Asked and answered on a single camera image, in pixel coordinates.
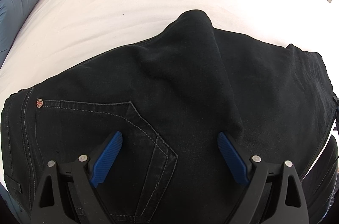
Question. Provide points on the white bed sheet mattress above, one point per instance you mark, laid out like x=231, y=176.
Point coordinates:
x=61, y=33

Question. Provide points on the rolled blue duvet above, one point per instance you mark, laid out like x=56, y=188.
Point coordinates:
x=13, y=15

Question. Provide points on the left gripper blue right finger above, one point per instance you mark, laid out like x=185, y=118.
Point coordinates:
x=235, y=157

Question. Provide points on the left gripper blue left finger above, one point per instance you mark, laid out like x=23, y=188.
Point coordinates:
x=103, y=157

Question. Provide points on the black denim pants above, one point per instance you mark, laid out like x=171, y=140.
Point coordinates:
x=170, y=96

